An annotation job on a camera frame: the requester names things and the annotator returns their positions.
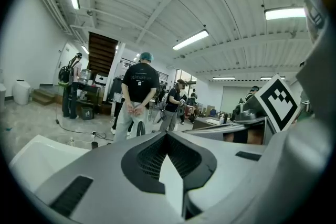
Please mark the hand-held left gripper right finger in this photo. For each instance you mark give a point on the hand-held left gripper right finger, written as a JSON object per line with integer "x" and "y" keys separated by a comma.
{"x": 225, "y": 165}

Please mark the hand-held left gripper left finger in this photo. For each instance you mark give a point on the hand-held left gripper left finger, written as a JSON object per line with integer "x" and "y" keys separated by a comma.
{"x": 105, "y": 178}

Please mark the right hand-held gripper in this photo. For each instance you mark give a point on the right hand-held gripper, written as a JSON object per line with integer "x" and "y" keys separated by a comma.
{"x": 278, "y": 102}

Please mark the white bathtub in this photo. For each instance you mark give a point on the white bathtub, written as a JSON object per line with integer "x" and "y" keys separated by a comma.
{"x": 39, "y": 160}

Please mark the person's right hand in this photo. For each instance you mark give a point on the person's right hand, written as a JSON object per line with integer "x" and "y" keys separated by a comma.
{"x": 254, "y": 137}

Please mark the white paper sheet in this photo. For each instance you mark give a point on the white paper sheet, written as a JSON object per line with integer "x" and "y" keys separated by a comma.
{"x": 214, "y": 120}

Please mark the black faucet knob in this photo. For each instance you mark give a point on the black faucet knob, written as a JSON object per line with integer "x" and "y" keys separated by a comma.
{"x": 94, "y": 145}

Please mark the dark brown cabinet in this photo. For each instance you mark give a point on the dark brown cabinet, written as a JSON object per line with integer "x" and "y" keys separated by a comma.
{"x": 202, "y": 124}

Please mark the small clear plastic bottle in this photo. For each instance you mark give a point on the small clear plastic bottle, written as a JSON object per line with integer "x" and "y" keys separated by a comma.
{"x": 70, "y": 142}

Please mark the black tall faucet spout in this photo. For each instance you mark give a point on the black tall faucet spout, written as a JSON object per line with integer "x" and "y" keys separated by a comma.
{"x": 138, "y": 128}

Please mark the dark plastic crate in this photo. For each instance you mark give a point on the dark plastic crate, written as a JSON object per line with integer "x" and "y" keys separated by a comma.
{"x": 87, "y": 113}

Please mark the window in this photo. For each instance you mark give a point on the window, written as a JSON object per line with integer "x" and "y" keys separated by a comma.
{"x": 185, "y": 76}

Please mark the black work desk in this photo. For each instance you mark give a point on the black work desk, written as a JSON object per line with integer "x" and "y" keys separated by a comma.
{"x": 89, "y": 89}

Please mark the white appliance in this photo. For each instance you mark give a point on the white appliance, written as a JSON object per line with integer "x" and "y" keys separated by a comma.
{"x": 101, "y": 80}

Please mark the brown wooden steps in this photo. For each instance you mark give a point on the brown wooden steps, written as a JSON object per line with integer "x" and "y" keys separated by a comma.
{"x": 44, "y": 95}

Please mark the person's printed t-shirt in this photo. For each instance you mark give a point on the person's printed t-shirt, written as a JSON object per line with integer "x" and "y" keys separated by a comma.
{"x": 323, "y": 73}

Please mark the clear water jug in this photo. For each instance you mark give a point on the clear water jug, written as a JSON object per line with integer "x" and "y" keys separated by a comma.
{"x": 85, "y": 76}

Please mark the teal floor item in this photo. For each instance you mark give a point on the teal floor item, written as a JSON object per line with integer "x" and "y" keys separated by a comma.
{"x": 9, "y": 128}

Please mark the white rounded bin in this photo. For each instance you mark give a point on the white rounded bin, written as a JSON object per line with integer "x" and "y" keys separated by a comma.
{"x": 21, "y": 93}

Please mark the brown staircase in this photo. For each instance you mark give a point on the brown staircase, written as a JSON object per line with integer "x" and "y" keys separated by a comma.
{"x": 101, "y": 52}

